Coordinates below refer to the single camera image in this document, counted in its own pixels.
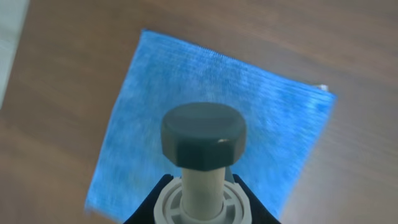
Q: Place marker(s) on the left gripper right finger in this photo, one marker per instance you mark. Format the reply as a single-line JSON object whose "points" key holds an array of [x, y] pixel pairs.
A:
{"points": [[261, 210]]}

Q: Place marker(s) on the blue cloth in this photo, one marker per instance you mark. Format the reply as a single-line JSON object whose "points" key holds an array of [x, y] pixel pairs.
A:
{"points": [[192, 74]]}

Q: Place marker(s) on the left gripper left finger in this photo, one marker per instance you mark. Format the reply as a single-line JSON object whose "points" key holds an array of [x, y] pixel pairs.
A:
{"points": [[146, 208]]}

